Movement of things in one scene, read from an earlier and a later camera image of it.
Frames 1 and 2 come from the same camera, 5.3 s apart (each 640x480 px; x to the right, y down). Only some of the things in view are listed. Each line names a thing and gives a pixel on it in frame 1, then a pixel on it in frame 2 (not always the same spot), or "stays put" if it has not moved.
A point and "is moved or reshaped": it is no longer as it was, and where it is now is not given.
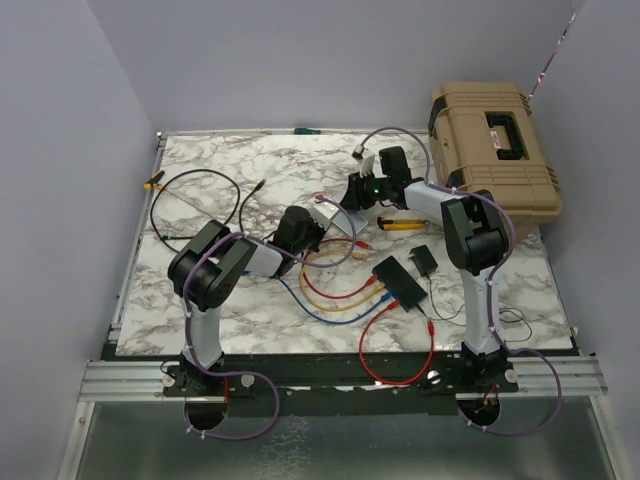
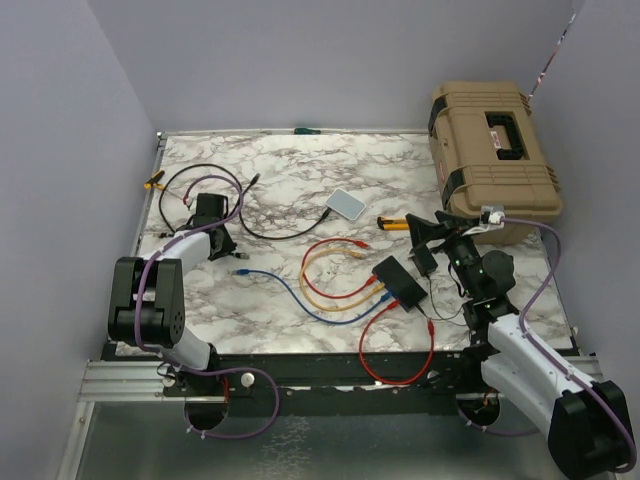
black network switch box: (402, 286) stays put
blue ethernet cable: (318, 322) stays put
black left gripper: (320, 231) → (228, 247)
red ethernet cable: (431, 329) stays put
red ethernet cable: (360, 243) stays put
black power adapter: (424, 259) stays put
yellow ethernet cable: (332, 310) stays put
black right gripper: (354, 199) → (423, 231)
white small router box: (342, 222) is moved or reshaped
